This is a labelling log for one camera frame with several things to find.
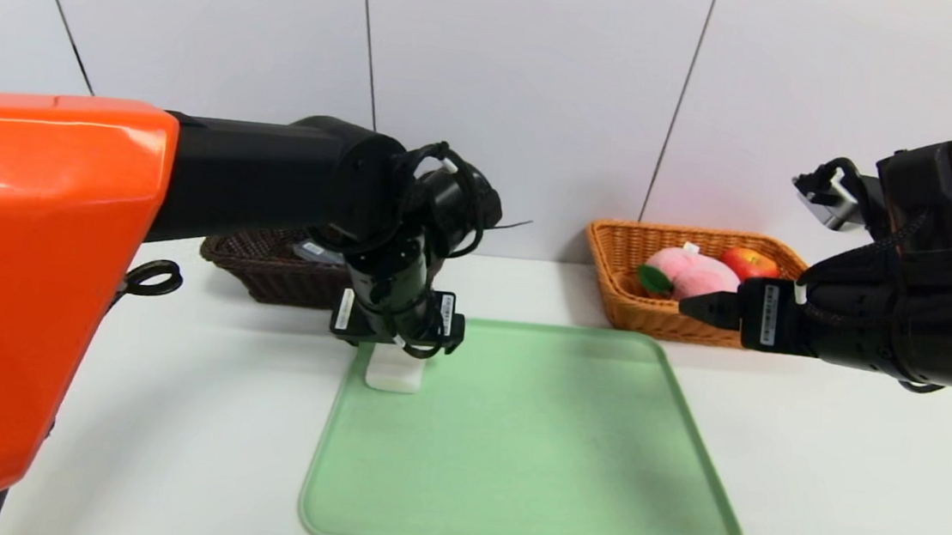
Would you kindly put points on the red apple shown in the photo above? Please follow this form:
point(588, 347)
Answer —
point(750, 262)

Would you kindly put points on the white rectangular soap block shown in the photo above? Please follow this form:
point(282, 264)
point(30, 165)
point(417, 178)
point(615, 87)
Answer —
point(394, 374)

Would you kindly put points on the thin grey zip tie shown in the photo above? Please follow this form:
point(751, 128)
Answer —
point(512, 224)

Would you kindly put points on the dark brown wicker basket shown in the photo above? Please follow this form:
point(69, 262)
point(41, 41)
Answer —
point(269, 271)

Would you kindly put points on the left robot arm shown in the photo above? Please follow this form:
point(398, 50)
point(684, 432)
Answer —
point(37, 264)

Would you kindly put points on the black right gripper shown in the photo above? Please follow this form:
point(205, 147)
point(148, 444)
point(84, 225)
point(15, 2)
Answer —
point(766, 315)

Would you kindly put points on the orange wicker basket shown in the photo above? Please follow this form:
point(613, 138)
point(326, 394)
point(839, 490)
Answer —
point(636, 307)

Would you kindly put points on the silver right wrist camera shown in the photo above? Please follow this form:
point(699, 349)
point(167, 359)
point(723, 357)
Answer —
point(833, 202)

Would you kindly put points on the pink plush peach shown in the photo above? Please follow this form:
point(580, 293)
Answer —
point(695, 274)

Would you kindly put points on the light green plastic tray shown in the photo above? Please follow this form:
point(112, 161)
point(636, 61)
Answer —
point(553, 464)

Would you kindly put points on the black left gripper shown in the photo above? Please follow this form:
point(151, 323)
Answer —
point(396, 324)

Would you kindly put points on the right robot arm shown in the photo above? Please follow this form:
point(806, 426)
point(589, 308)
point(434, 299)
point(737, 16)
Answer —
point(938, 308)

